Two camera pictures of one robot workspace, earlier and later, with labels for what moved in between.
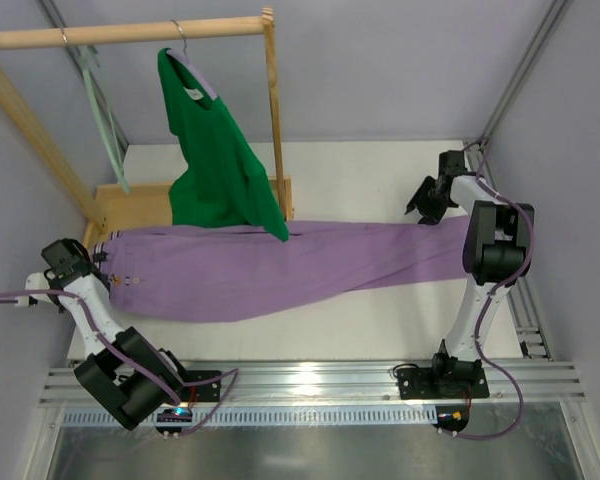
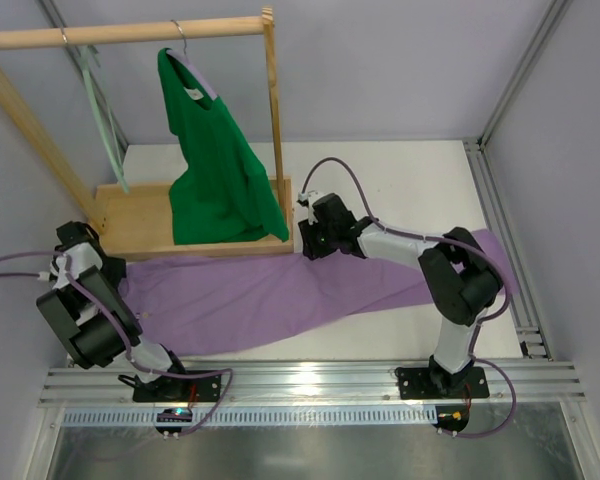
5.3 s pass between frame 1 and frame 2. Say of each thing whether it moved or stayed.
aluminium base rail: stayed
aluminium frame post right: stayed
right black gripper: moved
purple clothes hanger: stayed
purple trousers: moved
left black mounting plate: stayed
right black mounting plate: stayed
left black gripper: moved
